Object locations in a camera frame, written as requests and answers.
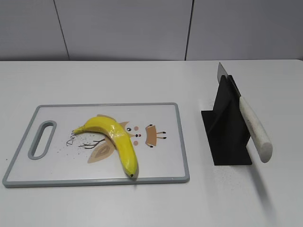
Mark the white-handled kitchen knife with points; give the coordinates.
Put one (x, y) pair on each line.
(257, 132)

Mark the yellow plastic banana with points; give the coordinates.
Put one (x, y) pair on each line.
(118, 135)

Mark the black knife stand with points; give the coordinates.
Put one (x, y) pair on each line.
(225, 127)

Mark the white grey-rimmed cutting board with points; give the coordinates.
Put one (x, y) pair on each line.
(50, 154)

